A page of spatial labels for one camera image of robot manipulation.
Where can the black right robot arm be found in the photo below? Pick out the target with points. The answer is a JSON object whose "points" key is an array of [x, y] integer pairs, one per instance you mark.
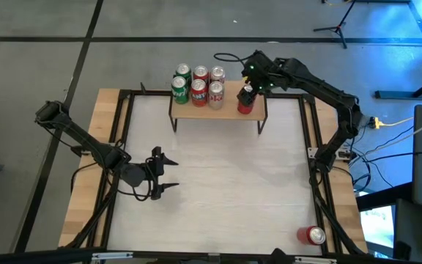
{"points": [[321, 88]]}

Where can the silver Diet Coke can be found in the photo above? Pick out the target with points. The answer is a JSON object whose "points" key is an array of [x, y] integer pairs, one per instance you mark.
{"points": [[217, 72], [215, 96]]}

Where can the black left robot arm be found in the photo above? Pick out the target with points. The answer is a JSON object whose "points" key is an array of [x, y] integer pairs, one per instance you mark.
{"points": [[83, 137]]}

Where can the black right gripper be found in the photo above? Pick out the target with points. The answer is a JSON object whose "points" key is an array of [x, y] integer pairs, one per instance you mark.
{"points": [[260, 73]]}

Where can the white table mat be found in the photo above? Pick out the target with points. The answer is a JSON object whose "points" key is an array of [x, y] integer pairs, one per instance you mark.
{"points": [[233, 176]]}

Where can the black tripod stand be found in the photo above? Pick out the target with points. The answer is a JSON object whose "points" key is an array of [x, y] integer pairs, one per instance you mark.
{"points": [[339, 27]]}

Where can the metal stand frame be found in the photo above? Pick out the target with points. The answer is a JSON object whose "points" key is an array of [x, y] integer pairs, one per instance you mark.
{"points": [[398, 94]]}

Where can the black equipment case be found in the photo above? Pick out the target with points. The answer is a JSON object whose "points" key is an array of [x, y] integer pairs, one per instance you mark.
{"points": [[412, 231]]}

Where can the black crossbeam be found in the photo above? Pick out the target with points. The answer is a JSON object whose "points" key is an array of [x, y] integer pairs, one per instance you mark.
{"points": [[50, 256]]}

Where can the wooden shelf with black legs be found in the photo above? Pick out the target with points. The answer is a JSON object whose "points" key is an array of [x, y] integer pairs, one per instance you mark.
{"points": [[225, 113]]}

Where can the green Sprite can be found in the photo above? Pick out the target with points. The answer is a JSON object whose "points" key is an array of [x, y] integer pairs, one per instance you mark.
{"points": [[183, 69], [179, 91]]}

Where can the yellow power plug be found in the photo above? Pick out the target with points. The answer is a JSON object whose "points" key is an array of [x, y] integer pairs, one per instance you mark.
{"points": [[376, 122]]}

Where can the black desk edge bar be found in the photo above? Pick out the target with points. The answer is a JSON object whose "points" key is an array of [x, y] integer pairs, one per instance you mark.
{"points": [[379, 199]]}

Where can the lit monitor screen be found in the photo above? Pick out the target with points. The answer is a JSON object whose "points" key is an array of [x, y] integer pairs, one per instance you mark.
{"points": [[377, 227]]}

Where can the silver metal bracket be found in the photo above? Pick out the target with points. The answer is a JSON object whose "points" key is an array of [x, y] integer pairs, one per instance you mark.
{"points": [[315, 260], [311, 153], [112, 255]]}

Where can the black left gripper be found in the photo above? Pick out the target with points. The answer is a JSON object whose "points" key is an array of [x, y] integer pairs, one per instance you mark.
{"points": [[156, 172]]}

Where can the red Coca-Cola can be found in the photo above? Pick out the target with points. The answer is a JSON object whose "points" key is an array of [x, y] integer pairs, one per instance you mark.
{"points": [[245, 109], [311, 235]]}

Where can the small black white device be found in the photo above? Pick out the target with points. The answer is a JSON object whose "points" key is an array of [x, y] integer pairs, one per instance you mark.
{"points": [[344, 154]]}

